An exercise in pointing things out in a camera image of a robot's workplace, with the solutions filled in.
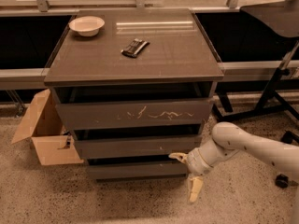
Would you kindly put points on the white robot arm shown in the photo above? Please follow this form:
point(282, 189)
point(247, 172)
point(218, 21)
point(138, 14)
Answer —
point(228, 139)

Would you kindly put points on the grey bottom drawer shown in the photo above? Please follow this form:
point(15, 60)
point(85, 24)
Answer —
point(137, 170)

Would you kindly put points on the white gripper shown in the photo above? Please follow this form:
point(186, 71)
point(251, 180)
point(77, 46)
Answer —
point(194, 162)

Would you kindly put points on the grey top drawer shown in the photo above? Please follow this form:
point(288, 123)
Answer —
point(112, 115)

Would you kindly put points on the grey drawer cabinet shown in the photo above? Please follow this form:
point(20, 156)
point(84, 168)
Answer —
point(178, 64)

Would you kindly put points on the grey middle drawer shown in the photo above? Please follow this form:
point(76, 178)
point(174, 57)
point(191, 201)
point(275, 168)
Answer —
point(133, 147)

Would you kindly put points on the grey drawer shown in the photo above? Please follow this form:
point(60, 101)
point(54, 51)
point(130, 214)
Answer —
point(133, 147)
point(112, 115)
point(137, 170)

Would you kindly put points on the white bowl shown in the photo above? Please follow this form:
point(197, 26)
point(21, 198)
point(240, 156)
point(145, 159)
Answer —
point(87, 26)

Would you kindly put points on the open cardboard box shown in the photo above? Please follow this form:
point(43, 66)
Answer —
point(41, 123)

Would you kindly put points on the black office chair base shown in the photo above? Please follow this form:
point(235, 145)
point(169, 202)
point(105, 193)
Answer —
point(282, 181)

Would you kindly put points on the black rolling stand table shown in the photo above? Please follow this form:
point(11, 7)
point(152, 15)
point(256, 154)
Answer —
point(283, 19)

